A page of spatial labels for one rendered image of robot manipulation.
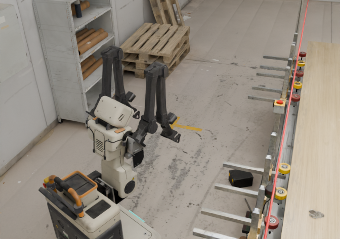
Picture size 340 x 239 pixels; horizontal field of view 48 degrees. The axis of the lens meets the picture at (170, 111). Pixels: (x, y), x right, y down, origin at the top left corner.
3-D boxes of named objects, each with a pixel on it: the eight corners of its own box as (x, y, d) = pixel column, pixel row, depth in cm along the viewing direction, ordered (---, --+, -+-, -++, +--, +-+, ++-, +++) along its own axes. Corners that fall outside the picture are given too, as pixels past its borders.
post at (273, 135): (263, 187, 273) (270, 133, 248) (263, 184, 276) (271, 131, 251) (267, 188, 272) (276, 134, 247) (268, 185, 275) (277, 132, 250)
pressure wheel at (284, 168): (282, 184, 256) (284, 171, 250) (273, 177, 262) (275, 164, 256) (291, 180, 259) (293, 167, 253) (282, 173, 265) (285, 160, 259)
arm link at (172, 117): (154, 117, 252) (163, 122, 247) (164, 105, 255) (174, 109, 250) (160, 128, 261) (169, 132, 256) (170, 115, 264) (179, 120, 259)
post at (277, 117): (267, 161, 291) (274, 112, 268) (268, 157, 295) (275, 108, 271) (273, 162, 290) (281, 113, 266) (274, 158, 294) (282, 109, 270)
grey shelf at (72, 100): (58, 123, 472) (31, -2, 390) (94, 90, 543) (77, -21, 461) (89, 129, 459) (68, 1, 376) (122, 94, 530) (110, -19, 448)
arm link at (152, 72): (141, 63, 225) (153, 68, 219) (157, 60, 235) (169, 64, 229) (137, 130, 244) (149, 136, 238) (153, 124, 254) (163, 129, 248)
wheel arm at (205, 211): (200, 214, 232) (201, 209, 229) (202, 210, 234) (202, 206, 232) (273, 233, 218) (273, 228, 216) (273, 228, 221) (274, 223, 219)
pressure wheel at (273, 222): (261, 236, 220) (263, 223, 214) (263, 226, 226) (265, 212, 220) (275, 240, 217) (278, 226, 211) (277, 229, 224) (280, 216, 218)
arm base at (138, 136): (125, 135, 238) (138, 142, 231) (132, 124, 240) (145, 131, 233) (132, 140, 245) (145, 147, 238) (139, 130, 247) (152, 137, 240)
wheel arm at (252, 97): (247, 99, 350) (247, 95, 348) (248, 97, 353) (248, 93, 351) (296, 106, 337) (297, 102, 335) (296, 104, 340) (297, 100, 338)
